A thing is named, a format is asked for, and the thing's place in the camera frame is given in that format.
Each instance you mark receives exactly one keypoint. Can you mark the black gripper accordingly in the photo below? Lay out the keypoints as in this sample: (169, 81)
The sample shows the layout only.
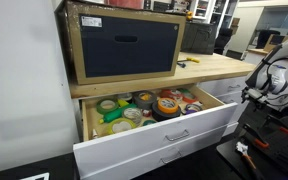
(258, 97)

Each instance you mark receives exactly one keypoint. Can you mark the wooden drawer with white front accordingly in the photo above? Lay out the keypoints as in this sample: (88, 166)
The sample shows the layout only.
(134, 146)

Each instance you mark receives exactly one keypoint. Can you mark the wooden desk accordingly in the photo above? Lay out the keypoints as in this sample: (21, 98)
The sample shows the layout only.
(257, 51)

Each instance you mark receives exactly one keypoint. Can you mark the black clamp with orange tips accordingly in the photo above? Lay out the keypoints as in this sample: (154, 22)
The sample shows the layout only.
(285, 130)
(260, 143)

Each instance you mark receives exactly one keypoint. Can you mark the black mesh office chair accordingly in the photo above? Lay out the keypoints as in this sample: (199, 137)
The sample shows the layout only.
(265, 38)

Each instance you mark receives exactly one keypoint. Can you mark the small black office chair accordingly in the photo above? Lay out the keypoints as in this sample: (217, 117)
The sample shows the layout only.
(224, 38)

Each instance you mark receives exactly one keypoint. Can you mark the black mounting table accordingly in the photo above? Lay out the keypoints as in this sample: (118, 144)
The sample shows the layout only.
(284, 150)

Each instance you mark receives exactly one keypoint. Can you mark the white shelving unit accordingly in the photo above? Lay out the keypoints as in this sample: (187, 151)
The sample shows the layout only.
(223, 13)

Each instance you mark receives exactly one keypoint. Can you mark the big dark grey tape roll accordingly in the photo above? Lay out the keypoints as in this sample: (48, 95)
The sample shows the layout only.
(160, 116)

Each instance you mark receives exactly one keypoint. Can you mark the teal tape roll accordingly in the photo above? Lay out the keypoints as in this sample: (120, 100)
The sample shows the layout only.
(150, 121)

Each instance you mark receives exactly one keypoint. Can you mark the red and white tape roll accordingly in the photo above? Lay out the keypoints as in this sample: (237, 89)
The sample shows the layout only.
(146, 113)

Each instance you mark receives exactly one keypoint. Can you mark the whitish tape roll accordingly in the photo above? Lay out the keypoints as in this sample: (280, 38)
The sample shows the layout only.
(125, 96)

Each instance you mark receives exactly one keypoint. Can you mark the large cardboard box black panel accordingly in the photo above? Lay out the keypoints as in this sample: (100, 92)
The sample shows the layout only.
(127, 56)

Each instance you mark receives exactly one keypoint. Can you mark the yellow-green roll white face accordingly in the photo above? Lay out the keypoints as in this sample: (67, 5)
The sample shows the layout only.
(121, 127)

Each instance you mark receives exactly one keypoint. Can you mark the green bottle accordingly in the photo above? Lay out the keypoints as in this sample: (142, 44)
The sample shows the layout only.
(117, 114)

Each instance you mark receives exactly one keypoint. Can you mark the wide green tape roll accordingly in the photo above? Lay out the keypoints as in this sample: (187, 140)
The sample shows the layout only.
(107, 112)

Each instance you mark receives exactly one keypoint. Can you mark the red flat panel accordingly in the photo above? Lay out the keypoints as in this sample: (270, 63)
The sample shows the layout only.
(127, 4)

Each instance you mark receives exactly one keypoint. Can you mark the small white bottle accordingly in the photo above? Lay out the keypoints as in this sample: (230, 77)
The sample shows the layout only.
(94, 134)

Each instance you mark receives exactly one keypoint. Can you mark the grey duct tape roll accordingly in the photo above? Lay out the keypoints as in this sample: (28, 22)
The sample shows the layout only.
(139, 103)

